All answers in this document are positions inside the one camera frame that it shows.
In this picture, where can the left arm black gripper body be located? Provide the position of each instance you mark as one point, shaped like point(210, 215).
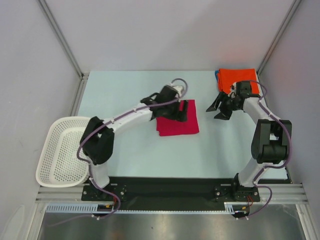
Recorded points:
point(171, 110)

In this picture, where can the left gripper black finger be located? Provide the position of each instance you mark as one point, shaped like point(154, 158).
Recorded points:
point(181, 116)
point(183, 107)

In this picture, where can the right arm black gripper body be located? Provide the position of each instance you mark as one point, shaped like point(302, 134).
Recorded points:
point(225, 104)

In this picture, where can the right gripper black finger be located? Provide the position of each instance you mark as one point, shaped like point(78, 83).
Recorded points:
point(216, 103)
point(225, 113)

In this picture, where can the crimson red t-shirt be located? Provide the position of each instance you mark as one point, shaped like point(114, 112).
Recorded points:
point(168, 127)

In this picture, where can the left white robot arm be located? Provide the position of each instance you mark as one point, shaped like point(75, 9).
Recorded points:
point(97, 142)

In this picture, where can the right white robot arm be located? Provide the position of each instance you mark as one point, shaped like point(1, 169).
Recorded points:
point(271, 146)

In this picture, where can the folded orange t-shirt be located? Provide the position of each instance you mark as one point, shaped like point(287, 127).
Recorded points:
point(228, 77)

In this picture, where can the folded blue t-shirt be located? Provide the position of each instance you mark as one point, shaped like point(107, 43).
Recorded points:
point(217, 77)

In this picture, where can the black base mounting strip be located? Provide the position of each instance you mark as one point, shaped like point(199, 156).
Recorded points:
point(170, 194)

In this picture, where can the white perforated plastic basket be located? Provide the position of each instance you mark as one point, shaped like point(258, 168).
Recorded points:
point(58, 165)

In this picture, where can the right aluminium corner post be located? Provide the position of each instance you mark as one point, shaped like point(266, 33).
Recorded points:
point(293, 9)

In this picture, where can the aluminium corner post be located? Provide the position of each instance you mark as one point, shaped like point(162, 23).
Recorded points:
point(293, 9)
point(48, 14)

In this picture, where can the left aluminium corner post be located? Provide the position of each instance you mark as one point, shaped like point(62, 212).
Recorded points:
point(48, 14)

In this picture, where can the left slotted cable duct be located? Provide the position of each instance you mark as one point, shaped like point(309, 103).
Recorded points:
point(80, 208)

